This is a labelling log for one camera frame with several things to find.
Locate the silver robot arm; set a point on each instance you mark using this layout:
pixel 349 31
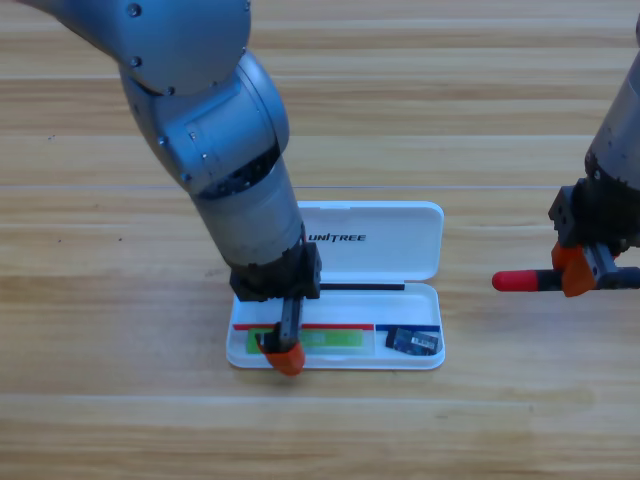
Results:
pixel 210 125
pixel 622 125

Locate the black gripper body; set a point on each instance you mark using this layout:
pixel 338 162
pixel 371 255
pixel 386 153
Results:
pixel 280 277
pixel 595 220

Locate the black marker with red cap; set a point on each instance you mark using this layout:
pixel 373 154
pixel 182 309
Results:
pixel 520 281

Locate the white Unitree pencil case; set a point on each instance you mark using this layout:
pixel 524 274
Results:
pixel 375 260

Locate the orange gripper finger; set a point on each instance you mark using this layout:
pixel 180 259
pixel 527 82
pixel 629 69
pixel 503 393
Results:
pixel 287 361
pixel 580 280
pixel 304 238
pixel 564 256

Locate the green and white eraser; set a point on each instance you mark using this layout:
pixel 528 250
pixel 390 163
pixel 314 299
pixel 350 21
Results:
pixel 335 340

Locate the small black sharpener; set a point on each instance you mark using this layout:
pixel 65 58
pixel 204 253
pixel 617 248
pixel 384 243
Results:
pixel 412 342

